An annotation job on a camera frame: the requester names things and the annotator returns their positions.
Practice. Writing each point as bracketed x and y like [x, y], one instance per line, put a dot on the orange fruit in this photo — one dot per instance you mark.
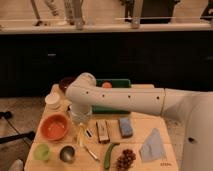
[107, 85]

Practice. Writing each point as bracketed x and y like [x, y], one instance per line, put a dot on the blue sponge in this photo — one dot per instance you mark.
[125, 127]

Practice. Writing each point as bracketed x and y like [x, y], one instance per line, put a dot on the blue folded cloth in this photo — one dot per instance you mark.
[153, 148]

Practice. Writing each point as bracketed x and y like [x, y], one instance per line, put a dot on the green cucumber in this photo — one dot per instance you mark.
[107, 157]

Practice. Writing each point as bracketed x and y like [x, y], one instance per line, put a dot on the yellow banana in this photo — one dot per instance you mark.
[80, 136]

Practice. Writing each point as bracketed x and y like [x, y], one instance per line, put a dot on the bunch of red grapes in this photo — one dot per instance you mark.
[125, 160]

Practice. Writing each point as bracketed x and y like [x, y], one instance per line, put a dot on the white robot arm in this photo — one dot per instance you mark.
[193, 108]

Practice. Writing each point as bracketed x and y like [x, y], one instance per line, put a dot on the light green cup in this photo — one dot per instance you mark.
[42, 152]

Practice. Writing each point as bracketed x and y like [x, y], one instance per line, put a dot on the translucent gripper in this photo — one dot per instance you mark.
[79, 119]

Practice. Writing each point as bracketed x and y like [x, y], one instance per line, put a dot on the metal cup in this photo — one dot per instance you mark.
[67, 154]

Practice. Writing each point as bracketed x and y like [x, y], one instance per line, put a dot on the green plastic tray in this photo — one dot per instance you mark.
[109, 108]

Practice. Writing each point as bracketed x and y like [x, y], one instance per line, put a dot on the small white cup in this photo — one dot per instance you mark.
[52, 100]

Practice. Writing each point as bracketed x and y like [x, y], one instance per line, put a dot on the brown rectangular block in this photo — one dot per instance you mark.
[102, 131]

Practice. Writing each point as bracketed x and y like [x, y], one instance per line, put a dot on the white handled kitchen tool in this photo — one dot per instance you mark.
[88, 132]

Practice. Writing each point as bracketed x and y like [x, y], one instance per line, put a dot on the dark red bowl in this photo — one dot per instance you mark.
[65, 82]

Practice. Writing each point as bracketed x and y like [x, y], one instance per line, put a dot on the orange bowl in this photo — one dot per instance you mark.
[54, 127]

